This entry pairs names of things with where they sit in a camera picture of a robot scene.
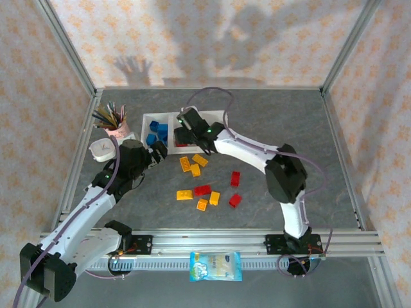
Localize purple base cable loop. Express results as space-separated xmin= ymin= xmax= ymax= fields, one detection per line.
xmin=84 ymin=268 xmax=125 ymax=280
xmin=277 ymin=223 xmax=335 ymax=278

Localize grey slotted cable duct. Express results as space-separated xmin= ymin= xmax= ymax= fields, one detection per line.
xmin=88 ymin=256 xmax=327 ymax=271

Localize long red lego brick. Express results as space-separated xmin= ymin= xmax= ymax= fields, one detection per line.
xmin=193 ymin=184 xmax=213 ymax=198

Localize thin aluminium frame rail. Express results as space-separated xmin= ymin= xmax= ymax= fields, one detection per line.
xmin=95 ymin=85 xmax=324 ymax=92

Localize blue white snack packet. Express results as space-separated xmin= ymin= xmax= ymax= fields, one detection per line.
xmin=189 ymin=250 xmax=243 ymax=283

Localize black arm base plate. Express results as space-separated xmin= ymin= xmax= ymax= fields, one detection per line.
xmin=264 ymin=234 xmax=323 ymax=255
xmin=128 ymin=234 xmax=154 ymax=255

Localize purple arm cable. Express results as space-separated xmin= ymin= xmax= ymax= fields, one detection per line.
xmin=187 ymin=87 xmax=328 ymax=225
xmin=12 ymin=134 xmax=122 ymax=308

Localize pink metal bucket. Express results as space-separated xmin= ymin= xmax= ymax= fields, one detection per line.
xmin=104 ymin=121 xmax=132 ymax=139

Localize aluminium frame post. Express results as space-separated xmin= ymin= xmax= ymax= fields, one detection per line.
xmin=35 ymin=0 xmax=99 ymax=98
xmin=320 ymin=0 xmax=385 ymax=96

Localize aluminium side rail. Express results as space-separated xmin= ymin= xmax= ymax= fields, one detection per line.
xmin=51 ymin=89 xmax=105 ymax=232
xmin=320 ymin=91 xmax=380 ymax=232

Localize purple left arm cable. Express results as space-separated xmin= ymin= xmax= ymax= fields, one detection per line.
xmin=12 ymin=134 xmax=122 ymax=308

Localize white lidded plastic container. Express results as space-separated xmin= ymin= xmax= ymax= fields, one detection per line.
xmin=89 ymin=137 xmax=118 ymax=163

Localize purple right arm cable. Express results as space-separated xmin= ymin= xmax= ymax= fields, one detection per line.
xmin=187 ymin=87 xmax=328 ymax=225

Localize bunch of coloured pencils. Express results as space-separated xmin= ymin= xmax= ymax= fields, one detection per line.
xmin=91 ymin=100 xmax=128 ymax=131

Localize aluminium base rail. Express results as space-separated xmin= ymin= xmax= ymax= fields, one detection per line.
xmin=38 ymin=228 xmax=386 ymax=258

